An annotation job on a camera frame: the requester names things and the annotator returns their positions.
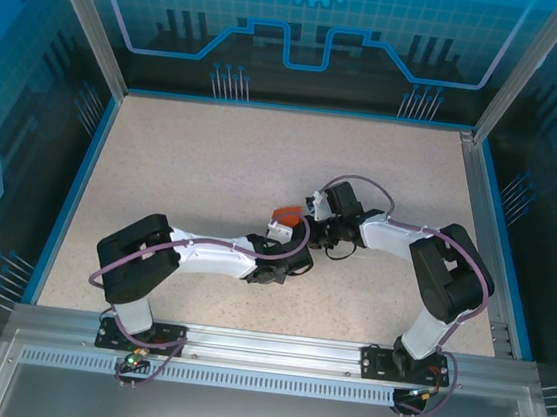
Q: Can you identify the orange paper sheet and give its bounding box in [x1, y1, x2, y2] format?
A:
[269, 203, 305, 225]

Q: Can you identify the blue table edge strip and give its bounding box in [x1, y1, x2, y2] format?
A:
[456, 138, 557, 363]
[122, 83, 476, 137]
[27, 89, 124, 314]

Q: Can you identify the small adapter board with LED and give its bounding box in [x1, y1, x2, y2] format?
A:
[402, 383, 442, 405]
[119, 349, 151, 375]

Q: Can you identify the thin black left gripper cable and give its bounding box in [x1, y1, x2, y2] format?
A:
[283, 264, 314, 281]

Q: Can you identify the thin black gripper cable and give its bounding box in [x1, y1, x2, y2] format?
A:
[322, 236, 359, 264]
[283, 264, 314, 281]

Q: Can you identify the thin black right gripper cable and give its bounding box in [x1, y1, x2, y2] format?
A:
[322, 236, 359, 264]

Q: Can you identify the aluminium mounting rail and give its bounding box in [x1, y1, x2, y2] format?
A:
[9, 301, 542, 403]

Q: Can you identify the slotted grey cable duct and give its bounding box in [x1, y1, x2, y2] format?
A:
[18, 345, 405, 409]

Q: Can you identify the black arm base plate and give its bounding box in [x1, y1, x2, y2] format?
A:
[358, 343, 450, 390]
[93, 315, 190, 360]

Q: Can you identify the aluminium side rail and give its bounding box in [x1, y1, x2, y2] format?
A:
[434, 130, 544, 362]

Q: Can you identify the blue gear graphic wall panel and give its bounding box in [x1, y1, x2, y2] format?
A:
[54, 0, 557, 137]

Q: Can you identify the aluminium frame post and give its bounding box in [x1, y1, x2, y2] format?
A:
[470, 0, 557, 154]
[25, 0, 138, 102]

